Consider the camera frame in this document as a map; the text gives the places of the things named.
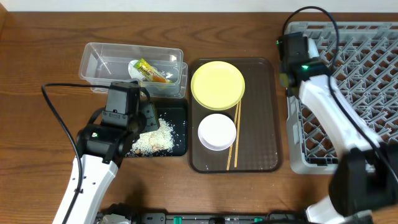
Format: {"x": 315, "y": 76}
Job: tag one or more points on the clear plastic bin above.
{"x": 104, "y": 63}

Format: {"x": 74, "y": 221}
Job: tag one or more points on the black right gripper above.
{"x": 286, "y": 81}

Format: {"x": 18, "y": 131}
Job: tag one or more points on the light blue bowl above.
{"x": 312, "y": 49}

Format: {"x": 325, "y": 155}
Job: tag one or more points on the grey dishwasher rack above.
{"x": 366, "y": 74}

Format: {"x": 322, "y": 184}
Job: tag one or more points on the brown serving tray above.
{"x": 260, "y": 147}

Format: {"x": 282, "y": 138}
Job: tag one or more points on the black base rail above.
{"x": 122, "y": 213}

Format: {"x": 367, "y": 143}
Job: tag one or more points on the rice and food scraps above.
{"x": 152, "y": 143}

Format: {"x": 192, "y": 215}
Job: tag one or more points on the pink bowl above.
{"x": 216, "y": 132}

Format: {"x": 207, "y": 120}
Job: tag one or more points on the wooden chopstick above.
{"x": 237, "y": 135}
{"x": 231, "y": 146}

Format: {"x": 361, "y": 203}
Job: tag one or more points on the black waste tray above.
{"x": 175, "y": 112}

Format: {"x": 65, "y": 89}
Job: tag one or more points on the wooden chopstick right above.
{"x": 237, "y": 135}

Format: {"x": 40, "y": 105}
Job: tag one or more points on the yellow plate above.
{"x": 217, "y": 85}

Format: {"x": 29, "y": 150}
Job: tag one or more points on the white tissue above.
{"x": 135, "y": 73}

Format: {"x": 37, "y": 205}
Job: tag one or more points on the green snack wrapper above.
{"x": 150, "y": 72}

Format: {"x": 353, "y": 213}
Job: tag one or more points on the wooden chopstick left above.
{"x": 231, "y": 146}

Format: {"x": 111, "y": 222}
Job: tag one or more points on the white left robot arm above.
{"x": 101, "y": 146}

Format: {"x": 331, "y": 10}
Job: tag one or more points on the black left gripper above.
{"x": 125, "y": 84}

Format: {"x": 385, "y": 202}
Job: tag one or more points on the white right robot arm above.
{"x": 366, "y": 177}

